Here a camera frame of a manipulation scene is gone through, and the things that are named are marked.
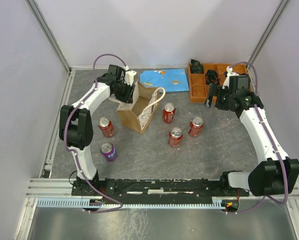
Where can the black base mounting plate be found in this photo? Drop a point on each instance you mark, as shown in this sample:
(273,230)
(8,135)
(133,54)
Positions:
(167,191)

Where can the canvas bag with cat print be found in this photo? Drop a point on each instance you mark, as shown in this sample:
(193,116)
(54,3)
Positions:
(138,115)

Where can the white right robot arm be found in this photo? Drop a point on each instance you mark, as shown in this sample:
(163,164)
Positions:
(276,173)

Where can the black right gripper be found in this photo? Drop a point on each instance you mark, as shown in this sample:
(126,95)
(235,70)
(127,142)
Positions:
(214,91)

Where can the purple soda can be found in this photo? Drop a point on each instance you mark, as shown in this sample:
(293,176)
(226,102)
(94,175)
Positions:
(108,150)

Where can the blue printed cloth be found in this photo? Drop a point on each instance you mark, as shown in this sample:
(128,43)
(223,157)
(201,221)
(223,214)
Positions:
(172,80)

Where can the red cola can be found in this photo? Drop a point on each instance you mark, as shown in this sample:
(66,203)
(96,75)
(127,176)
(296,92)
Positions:
(195,126)
(168,112)
(175,137)
(106,126)

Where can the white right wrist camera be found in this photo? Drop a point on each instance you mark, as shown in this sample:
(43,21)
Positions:
(228,73)

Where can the orange wooden divided tray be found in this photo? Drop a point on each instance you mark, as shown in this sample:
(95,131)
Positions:
(198,90)

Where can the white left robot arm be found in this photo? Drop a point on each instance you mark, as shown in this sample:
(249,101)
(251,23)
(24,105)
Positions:
(75,122)

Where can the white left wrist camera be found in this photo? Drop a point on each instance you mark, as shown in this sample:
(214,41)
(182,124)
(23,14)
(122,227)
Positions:
(129,77)

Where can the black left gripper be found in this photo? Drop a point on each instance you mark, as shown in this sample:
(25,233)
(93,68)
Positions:
(128,98)

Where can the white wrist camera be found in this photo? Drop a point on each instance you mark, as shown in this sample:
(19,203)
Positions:
(129,77)
(228,73)

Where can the light blue cable duct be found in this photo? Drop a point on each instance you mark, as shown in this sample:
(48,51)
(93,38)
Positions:
(87,203)

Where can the aluminium frame rail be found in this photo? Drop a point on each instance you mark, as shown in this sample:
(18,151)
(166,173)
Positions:
(38,15)

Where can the dark rolled sock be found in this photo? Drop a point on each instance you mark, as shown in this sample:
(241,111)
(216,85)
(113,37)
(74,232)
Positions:
(211,77)
(196,67)

